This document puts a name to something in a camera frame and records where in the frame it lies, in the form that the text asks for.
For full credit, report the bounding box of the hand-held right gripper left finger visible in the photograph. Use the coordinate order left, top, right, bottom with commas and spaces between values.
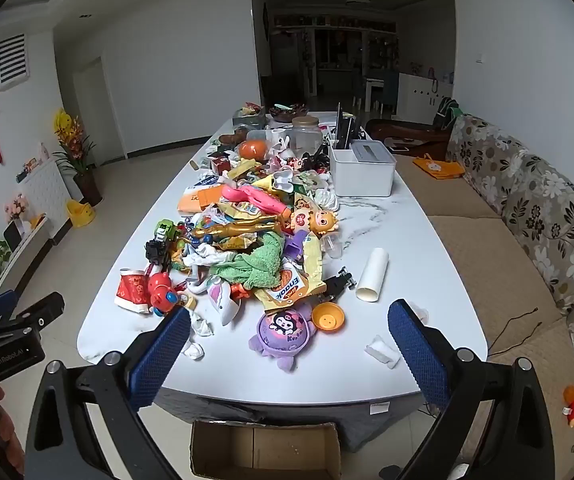
24, 305, 193, 480

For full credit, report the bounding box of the black cable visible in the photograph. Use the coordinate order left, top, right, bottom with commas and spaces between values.
487, 307, 542, 358

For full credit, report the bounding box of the green towel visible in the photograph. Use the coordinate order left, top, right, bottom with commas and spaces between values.
209, 232, 288, 291

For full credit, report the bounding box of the black tablet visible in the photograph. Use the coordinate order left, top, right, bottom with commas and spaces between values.
334, 102, 355, 150

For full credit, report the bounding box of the orange round lid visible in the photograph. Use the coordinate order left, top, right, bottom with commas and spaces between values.
312, 301, 346, 332

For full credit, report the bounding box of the dark snack bowl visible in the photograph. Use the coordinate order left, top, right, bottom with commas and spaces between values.
269, 103, 311, 122

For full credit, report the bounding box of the orange flat packet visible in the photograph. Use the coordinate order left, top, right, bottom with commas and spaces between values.
177, 184, 225, 213

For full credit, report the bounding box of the cardboard box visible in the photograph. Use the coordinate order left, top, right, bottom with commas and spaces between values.
190, 421, 344, 480

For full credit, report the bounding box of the green toy truck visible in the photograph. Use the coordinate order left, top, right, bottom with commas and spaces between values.
154, 219, 180, 244

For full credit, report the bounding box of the yellow potty chair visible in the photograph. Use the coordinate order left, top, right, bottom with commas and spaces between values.
66, 199, 97, 228

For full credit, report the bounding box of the yellow flower plant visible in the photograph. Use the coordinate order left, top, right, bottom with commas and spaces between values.
52, 107, 103, 206

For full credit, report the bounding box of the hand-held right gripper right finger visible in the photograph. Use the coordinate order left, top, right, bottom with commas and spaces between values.
379, 299, 556, 480

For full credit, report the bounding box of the beige quilted sofa cover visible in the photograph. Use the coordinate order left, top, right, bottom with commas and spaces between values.
394, 152, 574, 453

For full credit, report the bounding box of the white wall vent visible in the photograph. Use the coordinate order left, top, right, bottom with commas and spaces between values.
0, 33, 29, 92

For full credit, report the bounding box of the white radiator cover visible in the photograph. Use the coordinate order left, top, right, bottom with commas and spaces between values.
17, 155, 75, 246

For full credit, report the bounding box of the person's left hand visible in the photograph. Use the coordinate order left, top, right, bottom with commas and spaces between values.
0, 385, 26, 467

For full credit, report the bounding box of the pink flower bouquet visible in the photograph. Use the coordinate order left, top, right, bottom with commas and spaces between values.
4, 192, 32, 221

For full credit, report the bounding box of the pink toy gun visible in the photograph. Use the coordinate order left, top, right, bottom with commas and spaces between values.
221, 184, 290, 218

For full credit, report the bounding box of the glass jar with wooden lid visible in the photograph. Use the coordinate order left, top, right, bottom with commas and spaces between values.
289, 116, 324, 157

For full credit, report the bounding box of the clear plastic cup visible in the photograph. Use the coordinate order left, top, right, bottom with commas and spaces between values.
322, 236, 348, 261

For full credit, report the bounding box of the white paper roll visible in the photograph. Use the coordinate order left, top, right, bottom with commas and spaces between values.
356, 247, 391, 303

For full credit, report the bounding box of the orange cloth bag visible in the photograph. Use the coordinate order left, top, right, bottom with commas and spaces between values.
412, 156, 466, 181

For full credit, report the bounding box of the white low cabinet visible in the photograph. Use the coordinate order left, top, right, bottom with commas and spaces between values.
398, 72, 455, 123

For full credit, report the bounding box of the yellow snack packet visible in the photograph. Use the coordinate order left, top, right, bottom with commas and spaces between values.
253, 232, 328, 311

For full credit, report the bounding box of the purple plush toy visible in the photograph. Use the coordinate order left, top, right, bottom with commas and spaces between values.
248, 302, 318, 372

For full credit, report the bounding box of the floral sofa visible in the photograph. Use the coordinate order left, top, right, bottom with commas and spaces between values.
397, 112, 574, 461

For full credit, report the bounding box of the green jacket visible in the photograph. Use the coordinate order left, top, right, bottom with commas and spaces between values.
433, 96, 462, 131

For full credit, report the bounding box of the white storage box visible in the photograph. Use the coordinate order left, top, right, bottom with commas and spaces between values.
328, 140, 398, 198

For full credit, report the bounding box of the purple toy scoop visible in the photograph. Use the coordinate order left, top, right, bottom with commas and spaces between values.
283, 239, 308, 263

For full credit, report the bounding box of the gold doll figure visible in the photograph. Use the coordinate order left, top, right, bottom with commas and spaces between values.
189, 215, 288, 242

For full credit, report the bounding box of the red toy figure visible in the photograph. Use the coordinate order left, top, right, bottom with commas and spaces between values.
147, 271, 182, 317

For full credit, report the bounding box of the orange ball toy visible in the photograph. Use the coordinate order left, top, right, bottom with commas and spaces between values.
238, 140, 269, 160

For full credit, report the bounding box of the red paper packet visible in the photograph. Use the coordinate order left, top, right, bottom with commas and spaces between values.
114, 268, 153, 315

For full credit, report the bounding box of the cartoon doll head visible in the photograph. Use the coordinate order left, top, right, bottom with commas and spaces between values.
283, 194, 340, 238

